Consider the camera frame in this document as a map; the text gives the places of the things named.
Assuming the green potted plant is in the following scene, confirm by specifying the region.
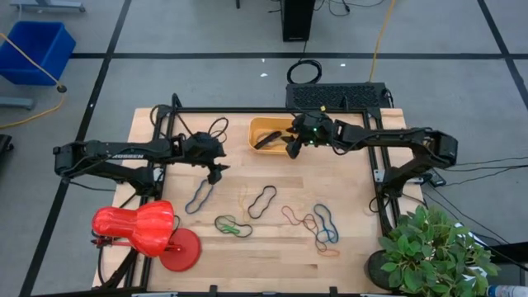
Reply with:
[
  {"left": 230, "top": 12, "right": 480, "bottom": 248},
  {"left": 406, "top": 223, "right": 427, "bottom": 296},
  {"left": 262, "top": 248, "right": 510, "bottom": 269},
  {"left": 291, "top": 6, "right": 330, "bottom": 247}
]
[{"left": 365, "top": 205, "right": 502, "bottom": 297}]

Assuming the yellow plastic bin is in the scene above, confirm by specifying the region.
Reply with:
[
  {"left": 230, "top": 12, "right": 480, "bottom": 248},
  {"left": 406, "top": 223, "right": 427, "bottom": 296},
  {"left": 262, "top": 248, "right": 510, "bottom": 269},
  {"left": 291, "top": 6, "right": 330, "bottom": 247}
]
[{"left": 247, "top": 116, "right": 296, "bottom": 157}]

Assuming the red rubber band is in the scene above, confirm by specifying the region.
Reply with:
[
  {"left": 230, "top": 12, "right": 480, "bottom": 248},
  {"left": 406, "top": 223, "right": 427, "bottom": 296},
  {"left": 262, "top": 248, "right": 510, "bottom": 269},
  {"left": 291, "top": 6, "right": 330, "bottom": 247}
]
[{"left": 281, "top": 205, "right": 318, "bottom": 230}]

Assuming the red desk lamp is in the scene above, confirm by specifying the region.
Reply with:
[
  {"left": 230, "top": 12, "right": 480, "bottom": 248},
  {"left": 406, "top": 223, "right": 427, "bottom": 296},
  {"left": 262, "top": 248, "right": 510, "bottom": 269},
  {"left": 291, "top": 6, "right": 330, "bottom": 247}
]
[{"left": 91, "top": 200, "right": 203, "bottom": 273}]

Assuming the black rubber band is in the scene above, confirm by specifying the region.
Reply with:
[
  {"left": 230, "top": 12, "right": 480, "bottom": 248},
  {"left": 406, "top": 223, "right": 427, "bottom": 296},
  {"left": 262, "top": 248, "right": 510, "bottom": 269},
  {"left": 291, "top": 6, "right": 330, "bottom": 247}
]
[
  {"left": 225, "top": 224, "right": 253, "bottom": 238},
  {"left": 253, "top": 130, "right": 283, "bottom": 151},
  {"left": 247, "top": 185, "right": 278, "bottom": 220}
]

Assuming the clear plastic bottle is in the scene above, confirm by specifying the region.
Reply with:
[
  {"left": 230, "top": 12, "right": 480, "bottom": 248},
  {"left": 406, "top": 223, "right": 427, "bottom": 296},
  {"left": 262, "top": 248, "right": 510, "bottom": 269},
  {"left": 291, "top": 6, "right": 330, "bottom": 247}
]
[{"left": 486, "top": 284, "right": 528, "bottom": 297}]

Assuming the olive green rubber band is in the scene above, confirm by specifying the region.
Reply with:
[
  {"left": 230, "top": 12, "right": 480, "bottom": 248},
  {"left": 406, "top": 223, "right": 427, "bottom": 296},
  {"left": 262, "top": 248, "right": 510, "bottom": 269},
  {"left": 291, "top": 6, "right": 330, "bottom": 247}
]
[{"left": 214, "top": 214, "right": 237, "bottom": 229}]

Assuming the brown rubber band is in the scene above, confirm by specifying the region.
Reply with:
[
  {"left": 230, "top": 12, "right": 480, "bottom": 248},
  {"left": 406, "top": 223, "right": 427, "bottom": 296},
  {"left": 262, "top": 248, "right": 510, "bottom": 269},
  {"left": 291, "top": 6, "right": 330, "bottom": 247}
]
[{"left": 303, "top": 214, "right": 329, "bottom": 252}]

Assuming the black perforated metal case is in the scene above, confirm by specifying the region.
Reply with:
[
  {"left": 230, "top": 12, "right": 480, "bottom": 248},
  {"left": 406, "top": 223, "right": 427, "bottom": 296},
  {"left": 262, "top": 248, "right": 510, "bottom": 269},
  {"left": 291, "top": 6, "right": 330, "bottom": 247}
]
[{"left": 285, "top": 82, "right": 389, "bottom": 110}]

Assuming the grey metal furniture base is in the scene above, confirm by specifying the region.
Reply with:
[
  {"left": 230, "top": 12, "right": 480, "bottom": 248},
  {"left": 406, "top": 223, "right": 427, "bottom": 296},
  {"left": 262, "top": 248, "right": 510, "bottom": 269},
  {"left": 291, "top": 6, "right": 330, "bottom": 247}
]
[{"left": 11, "top": 0, "right": 87, "bottom": 13}]

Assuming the blue plastic floor bin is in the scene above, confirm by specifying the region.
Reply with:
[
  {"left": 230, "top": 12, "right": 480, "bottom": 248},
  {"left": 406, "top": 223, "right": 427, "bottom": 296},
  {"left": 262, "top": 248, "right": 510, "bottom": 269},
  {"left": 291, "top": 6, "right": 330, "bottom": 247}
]
[{"left": 0, "top": 20, "right": 78, "bottom": 87}]

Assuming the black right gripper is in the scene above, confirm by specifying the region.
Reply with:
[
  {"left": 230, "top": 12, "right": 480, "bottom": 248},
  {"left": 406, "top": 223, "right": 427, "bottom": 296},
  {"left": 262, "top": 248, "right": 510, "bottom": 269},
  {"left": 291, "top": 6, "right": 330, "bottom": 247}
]
[{"left": 285, "top": 110, "right": 337, "bottom": 160}]

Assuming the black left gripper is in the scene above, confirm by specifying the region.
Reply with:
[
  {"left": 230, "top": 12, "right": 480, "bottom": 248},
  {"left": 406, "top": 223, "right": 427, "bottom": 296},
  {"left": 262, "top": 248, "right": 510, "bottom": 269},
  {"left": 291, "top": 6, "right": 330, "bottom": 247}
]
[{"left": 181, "top": 131, "right": 231, "bottom": 186}]

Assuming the black computer tower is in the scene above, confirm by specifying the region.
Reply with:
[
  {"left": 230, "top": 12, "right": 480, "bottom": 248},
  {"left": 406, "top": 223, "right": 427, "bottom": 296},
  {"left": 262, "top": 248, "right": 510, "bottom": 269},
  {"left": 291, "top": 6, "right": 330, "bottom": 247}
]
[{"left": 280, "top": 0, "right": 316, "bottom": 43}]

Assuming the dark blue rubber band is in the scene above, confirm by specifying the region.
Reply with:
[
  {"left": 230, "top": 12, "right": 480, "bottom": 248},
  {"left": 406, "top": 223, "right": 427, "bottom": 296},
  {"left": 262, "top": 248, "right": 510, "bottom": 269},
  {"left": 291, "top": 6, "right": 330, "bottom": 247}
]
[{"left": 184, "top": 178, "right": 215, "bottom": 215}]

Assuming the yellow hanging cable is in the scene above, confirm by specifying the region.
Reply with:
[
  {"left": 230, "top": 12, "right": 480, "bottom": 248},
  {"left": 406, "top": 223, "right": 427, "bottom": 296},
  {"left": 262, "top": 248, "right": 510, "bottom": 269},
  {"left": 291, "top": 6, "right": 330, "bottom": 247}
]
[
  {"left": 368, "top": 0, "right": 398, "bottom": 83},
  {"left": 0, "top": 31, "right": 67, "bottom": 130}
]

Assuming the coiled black cable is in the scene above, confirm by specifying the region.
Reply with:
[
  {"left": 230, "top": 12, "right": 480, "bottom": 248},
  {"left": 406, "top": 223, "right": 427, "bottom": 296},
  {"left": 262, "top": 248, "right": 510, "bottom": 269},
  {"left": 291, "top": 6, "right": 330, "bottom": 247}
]
[{"left": 286, "top": 59, "right": 323, "bottom": 86}]

